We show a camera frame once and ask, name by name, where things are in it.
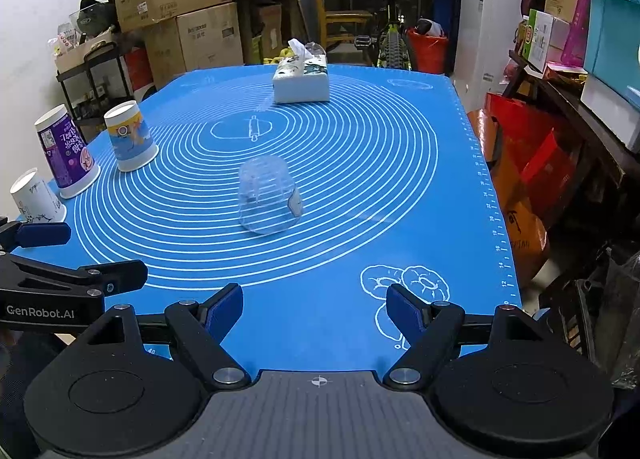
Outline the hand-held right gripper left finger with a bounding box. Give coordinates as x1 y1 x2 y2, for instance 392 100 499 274
75 283 252 388

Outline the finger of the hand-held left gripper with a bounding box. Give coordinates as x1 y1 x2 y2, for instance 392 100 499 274
0 220 72 255
0 255 149 298

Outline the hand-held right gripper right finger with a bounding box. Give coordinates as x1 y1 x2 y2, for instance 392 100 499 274
382 283 558 388

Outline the clear plastic cup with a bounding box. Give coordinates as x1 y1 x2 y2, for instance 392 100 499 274
237 155 304 236

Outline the small white paper cup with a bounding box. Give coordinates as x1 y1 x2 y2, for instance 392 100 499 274
10 167 68 224

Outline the purple paper cup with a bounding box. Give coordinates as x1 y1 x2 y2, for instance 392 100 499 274
34 104 101 199

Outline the blue and yellow paper cup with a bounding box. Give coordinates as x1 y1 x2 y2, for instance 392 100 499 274
103 100 159 172

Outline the blue silicone baking mat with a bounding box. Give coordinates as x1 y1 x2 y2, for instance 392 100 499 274
10 64 524 380

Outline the black metal cart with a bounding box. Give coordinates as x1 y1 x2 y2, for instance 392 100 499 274
56 39 135 140

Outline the black plastic crate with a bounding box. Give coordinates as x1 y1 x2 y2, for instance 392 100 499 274
539 279 603 366

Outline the red and orange bag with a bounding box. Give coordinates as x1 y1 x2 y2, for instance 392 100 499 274
467 91 582 286

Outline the small cardboard box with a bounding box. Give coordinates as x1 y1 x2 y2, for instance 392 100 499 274
54 29 119 74

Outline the clear plastic bag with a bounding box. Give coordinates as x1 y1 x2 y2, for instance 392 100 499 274
596 248 640 390

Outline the dark helmet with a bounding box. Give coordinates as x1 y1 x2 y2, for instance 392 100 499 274
77 0 120 36

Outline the tissue pack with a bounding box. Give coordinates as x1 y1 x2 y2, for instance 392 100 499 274
271 39 331 104

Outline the large closed cardboard box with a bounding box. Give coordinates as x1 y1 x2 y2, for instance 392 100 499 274
142 3 245 90

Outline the dark wooden side table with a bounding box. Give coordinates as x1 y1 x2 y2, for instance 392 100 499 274
504 51 640 245

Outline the red bucket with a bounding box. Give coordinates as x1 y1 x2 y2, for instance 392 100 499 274
406 28 450 74

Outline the bicycle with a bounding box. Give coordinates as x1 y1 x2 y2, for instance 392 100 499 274
327 0 417 72

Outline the white chest freezer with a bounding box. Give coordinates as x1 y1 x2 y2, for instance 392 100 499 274
452 0 527 114

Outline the white storage box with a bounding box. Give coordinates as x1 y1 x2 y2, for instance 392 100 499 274
580 74 640 150

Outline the wooden chair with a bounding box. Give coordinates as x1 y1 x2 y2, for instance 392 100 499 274
307 0 375 48

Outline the green and white carton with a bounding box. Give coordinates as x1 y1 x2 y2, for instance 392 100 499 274
519 9 571 76

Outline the pink box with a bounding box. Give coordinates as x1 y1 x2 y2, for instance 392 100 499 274
560 0 592 68

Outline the teal storage crate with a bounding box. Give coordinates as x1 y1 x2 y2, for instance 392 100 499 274
583 0 640 112

